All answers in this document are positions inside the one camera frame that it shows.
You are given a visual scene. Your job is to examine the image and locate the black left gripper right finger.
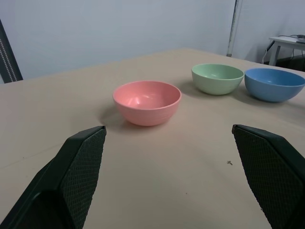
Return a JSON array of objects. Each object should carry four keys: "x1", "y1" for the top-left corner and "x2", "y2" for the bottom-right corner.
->
[{"x1": 232, "y1": 124, "x2": 305, "y2": 229}]

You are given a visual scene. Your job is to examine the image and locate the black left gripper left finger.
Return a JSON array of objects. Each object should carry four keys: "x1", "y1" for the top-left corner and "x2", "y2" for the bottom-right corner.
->
[{"x1": 0, "y1": 125, "x2": 107, "y2": 229}]

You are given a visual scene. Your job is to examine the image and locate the blue plastic bowl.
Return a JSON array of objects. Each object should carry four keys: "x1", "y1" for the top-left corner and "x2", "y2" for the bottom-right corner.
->
[{"x1": 244, "y1": 68, "x2": 305, "y2": 103}]

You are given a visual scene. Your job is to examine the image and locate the red plastic bowl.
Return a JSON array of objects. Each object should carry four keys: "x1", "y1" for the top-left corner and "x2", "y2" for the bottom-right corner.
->
[{"x1": 112, "y1": 81, "x2": 183, "y2": 126}]

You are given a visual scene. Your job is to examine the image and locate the green plastic bowl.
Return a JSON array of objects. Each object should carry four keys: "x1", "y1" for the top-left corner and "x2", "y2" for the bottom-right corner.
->
[{"x1": 191, "y1": 63, "x2": 244, "y2": 96}]

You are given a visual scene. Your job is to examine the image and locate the white side table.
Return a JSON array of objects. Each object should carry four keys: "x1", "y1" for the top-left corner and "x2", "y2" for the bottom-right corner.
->
[{"x1": 268, "y1": 35, "x2": 305, "y2": 66}]

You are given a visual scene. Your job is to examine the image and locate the dark perforated panel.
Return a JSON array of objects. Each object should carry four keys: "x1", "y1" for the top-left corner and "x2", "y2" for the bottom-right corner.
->
[{"x1": 0, "y1": 19, "x2": 23, "y2": 84}]

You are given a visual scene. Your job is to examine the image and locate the white hanging cable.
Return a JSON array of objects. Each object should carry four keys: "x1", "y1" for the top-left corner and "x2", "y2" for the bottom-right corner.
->
[{"x1": 262, "y1": 41, "x2": 275, "y2": 64}]

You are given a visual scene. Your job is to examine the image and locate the grey vertical wall pole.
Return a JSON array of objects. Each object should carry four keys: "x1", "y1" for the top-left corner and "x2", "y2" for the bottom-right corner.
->
[{"x1": 226, "y1": 0, "x2": 240, "y2": 57}]

